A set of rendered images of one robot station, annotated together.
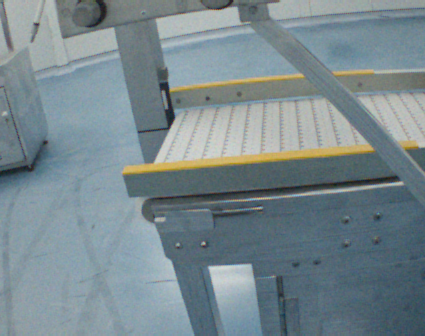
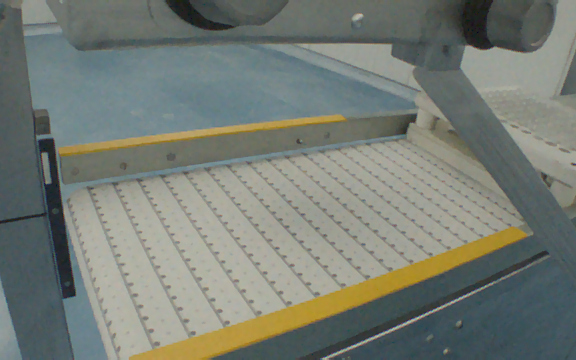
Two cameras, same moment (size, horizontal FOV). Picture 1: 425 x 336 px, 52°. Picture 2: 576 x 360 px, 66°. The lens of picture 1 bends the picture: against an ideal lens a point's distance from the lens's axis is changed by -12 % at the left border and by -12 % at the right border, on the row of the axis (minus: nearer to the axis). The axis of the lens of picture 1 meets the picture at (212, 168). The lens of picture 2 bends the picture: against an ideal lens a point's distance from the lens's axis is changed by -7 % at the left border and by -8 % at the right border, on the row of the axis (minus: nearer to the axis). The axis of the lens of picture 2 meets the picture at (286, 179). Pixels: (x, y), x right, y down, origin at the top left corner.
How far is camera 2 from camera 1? 38 cm
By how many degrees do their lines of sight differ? 41
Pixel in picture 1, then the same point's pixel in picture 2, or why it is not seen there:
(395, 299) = not seen: outside the picture
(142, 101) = (1, 171)
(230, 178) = (326, 334)
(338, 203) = (432, 324)
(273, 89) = (220, 148)
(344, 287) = not seen: outside the picture
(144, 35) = (15, 47)
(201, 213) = not seen: outside the picture
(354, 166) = (465, 275)
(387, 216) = (466, 321)
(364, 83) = (332, 133)
